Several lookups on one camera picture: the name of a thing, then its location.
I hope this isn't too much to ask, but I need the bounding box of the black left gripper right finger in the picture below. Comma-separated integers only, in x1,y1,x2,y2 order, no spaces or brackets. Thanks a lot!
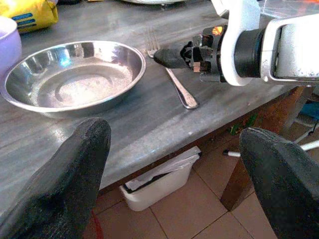
239,127,319,239

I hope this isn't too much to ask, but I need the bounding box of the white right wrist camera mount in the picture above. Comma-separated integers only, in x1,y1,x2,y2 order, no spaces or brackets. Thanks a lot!
211,0,265,87

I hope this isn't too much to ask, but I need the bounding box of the brown wooden table leg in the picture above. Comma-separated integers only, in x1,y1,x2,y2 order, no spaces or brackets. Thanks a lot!
220,86,310,212

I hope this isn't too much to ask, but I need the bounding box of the white kitchen cooking machine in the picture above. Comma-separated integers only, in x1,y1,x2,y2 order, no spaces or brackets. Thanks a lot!
121,0,187,6

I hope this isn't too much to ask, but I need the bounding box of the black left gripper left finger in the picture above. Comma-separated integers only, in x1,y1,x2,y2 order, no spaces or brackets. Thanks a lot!
0,117,112,239

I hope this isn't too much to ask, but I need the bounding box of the white plastic bin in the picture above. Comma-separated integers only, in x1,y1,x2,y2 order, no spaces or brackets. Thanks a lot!
119,146,202,212

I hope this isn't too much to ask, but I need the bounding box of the steel fork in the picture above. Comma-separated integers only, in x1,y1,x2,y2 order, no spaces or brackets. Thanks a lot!
145,28,199,110

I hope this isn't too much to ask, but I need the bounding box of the shallow steel plate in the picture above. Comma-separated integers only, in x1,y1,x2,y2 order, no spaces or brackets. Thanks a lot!
0,40,147,118

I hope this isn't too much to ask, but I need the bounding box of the yellow kitchen wipes pack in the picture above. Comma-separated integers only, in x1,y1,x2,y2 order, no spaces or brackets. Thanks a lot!
0,0,59,34

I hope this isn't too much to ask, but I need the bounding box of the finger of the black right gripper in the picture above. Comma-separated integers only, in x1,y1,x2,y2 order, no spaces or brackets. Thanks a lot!
153,43,193,69

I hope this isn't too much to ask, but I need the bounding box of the large purple plastic bowl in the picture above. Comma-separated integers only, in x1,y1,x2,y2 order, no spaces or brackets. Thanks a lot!
0,15,23,81

